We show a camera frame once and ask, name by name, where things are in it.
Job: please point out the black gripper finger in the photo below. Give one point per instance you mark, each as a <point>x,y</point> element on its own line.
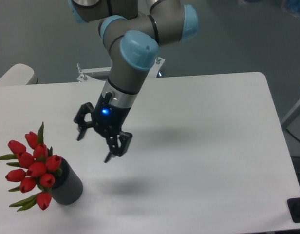
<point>118,144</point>
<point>83,119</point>

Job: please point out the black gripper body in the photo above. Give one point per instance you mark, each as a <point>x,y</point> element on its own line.
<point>107,118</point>

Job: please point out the red tulip bouquet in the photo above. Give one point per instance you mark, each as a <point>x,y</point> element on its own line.
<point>41,169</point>

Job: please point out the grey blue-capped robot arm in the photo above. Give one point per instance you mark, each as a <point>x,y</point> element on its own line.
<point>132,40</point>

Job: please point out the dark grey ribbed vase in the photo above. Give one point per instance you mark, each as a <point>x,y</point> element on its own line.
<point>68,187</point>

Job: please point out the white chair armrest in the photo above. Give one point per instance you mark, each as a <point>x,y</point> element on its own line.
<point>19,74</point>

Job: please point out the blue plastic bag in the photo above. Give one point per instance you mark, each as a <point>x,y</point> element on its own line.
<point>291,6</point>

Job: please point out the black cable grommet box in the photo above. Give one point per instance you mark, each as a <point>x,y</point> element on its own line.
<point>294,209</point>

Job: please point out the white furniture frame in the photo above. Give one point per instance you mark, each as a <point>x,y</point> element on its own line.
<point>291,115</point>

